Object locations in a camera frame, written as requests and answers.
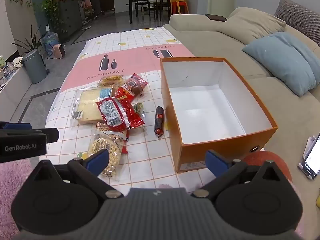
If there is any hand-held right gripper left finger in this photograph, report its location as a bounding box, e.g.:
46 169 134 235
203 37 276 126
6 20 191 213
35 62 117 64
31 149 124 198

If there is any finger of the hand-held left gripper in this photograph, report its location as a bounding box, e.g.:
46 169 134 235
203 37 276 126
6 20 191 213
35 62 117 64
0 128 60 144
0 121 32 131

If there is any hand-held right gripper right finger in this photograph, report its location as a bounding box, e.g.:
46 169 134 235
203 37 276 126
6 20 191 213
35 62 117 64
191 150 288 198

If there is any clear packet of peanuts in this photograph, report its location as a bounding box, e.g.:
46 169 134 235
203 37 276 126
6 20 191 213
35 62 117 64
86 122 128 178

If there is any orange cardboard box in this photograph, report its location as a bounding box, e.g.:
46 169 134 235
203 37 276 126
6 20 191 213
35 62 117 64
160 57 278 173

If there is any clear packet of sliced bread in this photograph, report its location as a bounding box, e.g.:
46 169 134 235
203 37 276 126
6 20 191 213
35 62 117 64
72 86 115 125

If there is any red packet with white label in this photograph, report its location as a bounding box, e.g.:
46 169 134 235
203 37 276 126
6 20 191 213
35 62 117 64
96 97 145 132

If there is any dark green seaweed packet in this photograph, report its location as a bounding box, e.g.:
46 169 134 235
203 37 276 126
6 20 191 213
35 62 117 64
134 102 145 117

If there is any dark red sausage stick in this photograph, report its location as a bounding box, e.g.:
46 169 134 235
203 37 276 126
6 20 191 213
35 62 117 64
154 106 165 138

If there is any clear packet of yellow pastries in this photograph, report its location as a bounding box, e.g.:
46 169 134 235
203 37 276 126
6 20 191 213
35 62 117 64
99 75 124 87

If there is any red round seat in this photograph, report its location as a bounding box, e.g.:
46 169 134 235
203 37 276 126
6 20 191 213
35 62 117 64
242 151 293 183

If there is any pink fluffy rug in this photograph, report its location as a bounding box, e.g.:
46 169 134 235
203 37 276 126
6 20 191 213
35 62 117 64
0 159 38 240

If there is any white low cabinet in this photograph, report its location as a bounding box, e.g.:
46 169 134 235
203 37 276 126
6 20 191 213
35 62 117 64
0 66 33 98

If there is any cluster of small colourful items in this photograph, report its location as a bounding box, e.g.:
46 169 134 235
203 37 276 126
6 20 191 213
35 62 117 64
0 55 15 85

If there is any grey-green pedal bin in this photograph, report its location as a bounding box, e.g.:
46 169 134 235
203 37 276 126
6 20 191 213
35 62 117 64
22 49 48 84

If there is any pink space heater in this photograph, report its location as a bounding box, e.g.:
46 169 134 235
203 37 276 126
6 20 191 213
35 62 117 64
53 44 66 59

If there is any long-leaved potted plant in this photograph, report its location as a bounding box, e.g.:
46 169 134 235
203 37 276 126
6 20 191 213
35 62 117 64
11 24 48 55

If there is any large blue water jug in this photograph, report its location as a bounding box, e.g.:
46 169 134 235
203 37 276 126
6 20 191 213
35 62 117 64
40 32 59 54

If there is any white phone stand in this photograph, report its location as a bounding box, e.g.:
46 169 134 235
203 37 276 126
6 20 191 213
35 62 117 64
302 135 316 159

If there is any smartphone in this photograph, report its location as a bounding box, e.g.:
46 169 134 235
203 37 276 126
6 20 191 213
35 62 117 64
297 132 320 180

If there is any pink and white printed tablecloth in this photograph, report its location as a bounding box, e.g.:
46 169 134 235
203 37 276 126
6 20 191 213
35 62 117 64
39 26 265 189

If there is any dark grey drawer cabinet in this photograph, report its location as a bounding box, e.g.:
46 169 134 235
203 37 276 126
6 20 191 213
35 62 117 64
59 0 83 40

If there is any light blue cushion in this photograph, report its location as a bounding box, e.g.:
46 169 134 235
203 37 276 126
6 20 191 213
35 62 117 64
242 32 320 97

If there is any bushy green plant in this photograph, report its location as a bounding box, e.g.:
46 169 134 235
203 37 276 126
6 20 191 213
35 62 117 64
41 0 68 34

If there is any beige sofa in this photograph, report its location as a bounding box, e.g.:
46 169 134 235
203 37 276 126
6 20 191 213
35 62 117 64
162 6 320 205

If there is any shelf with toys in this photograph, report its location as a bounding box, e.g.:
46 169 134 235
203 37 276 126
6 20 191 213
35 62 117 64
81 0 102 25

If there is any beige cushion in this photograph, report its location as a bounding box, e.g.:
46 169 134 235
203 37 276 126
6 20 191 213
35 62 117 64
217 6 287 46

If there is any dark dining table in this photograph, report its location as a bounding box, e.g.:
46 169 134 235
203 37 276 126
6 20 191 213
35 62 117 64
125 0 184 24

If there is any dark dining chair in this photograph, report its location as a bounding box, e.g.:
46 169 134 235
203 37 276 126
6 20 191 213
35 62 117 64
134 0 152 18
153 0 171 22

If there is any orange stool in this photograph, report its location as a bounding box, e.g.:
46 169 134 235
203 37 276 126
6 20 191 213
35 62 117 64
170 0 189 15

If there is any grey textured cushion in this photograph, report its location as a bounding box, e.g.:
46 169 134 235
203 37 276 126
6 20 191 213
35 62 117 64
274 0 320 47

